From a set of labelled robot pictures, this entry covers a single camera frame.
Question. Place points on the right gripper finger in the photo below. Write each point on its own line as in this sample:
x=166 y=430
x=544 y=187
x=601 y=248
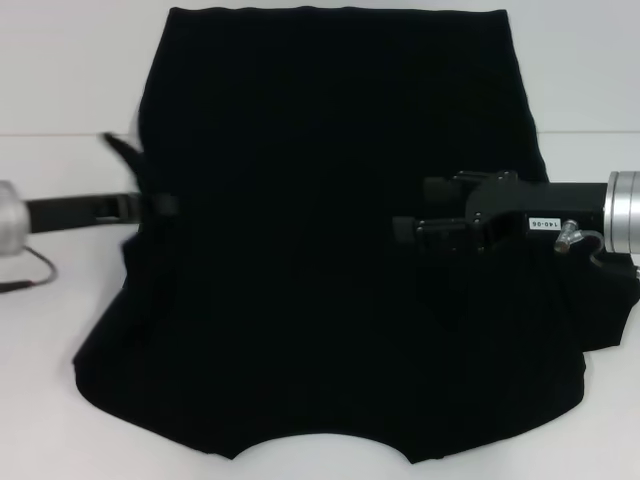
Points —
x=440 y=232
x=445 y=189

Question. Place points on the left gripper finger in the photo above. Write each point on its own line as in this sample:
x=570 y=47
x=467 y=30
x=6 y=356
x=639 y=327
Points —
x=150 y=206
x=131 y=155

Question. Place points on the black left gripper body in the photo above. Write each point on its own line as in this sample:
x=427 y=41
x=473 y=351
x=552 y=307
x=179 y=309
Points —
x=65 y=212

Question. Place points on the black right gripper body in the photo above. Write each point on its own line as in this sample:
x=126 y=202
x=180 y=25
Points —
x=560 y=200

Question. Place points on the black t-shirt with FREE print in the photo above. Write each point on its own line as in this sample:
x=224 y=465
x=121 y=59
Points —
x=320 y=150

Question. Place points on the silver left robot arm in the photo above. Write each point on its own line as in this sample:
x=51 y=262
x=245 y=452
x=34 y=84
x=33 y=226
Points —
x=10 y=220

